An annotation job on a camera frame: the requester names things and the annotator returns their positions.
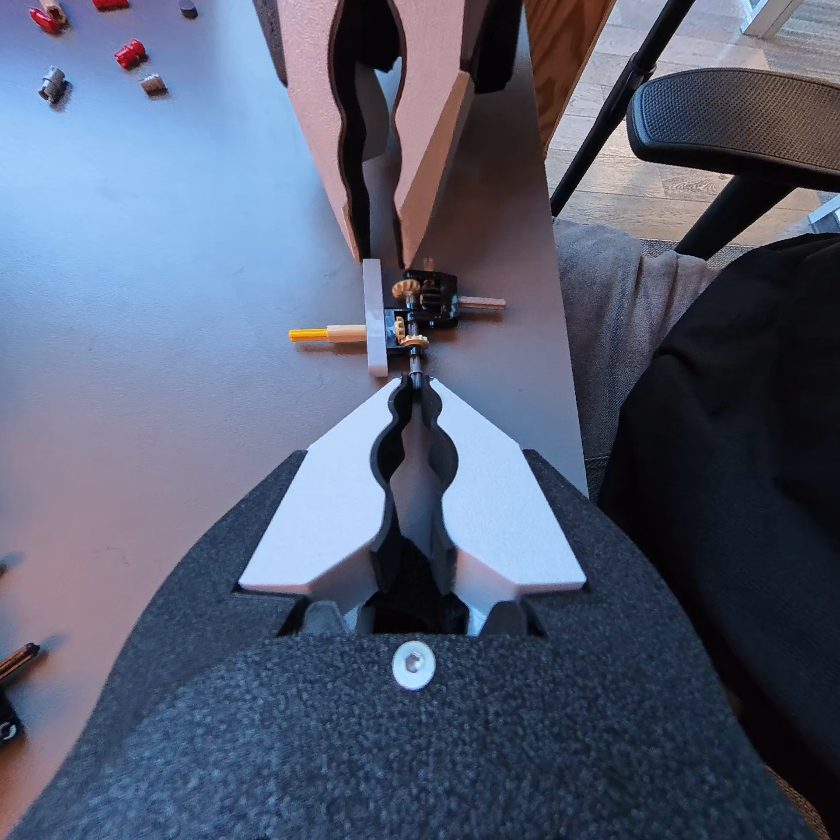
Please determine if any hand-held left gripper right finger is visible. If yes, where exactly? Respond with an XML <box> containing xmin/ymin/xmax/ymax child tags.
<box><xmin>417</xmin><ymin>381</ymin><xmax>588</xmax><ymax>635</ymax></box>

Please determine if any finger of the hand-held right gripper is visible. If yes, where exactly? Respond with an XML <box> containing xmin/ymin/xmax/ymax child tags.
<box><xmin>387</xmin><ymin>0</ymin><xmax>473</xmax><ymax>270</ymax></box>
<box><xmin>272</xmin><ymin>0</ymin><xmax>375</xmax><ymax>262</ymax></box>

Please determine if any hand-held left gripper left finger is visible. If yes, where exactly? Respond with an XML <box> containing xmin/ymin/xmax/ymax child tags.
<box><xmin>237</xmin><ymin>379</ymin><xmax>417</xmax><ymax>635</ymax></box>

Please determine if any small lego gear assembly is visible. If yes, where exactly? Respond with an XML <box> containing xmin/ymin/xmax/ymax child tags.
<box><xmin>289</xmin><ymin>258</ymin><xmax>508</xmax><ymax>395</ymax></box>

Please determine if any white lego truck model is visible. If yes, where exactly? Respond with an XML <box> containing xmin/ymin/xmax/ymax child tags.
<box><xmin>0</xmin><ymin>642</ymin><xmax>42</xmax><ymax>747</ymax></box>

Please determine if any wooden panel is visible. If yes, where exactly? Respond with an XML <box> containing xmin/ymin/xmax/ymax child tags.
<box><xmin>524</xmin><ymin>0</ymin><xmax>618</xmax><ymax>158</ymax></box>

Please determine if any black tripod leg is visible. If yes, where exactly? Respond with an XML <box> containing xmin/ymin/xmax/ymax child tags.
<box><xmin>550</xmin><ymin>0</ymin><xmax>698</xmax><ymax>217</ymax></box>

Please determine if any black office chair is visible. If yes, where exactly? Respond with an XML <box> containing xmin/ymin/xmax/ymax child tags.
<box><xmin>625</xmin><ymin>67</ymin><xmax>840</xmax><ymax>261</ymax></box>

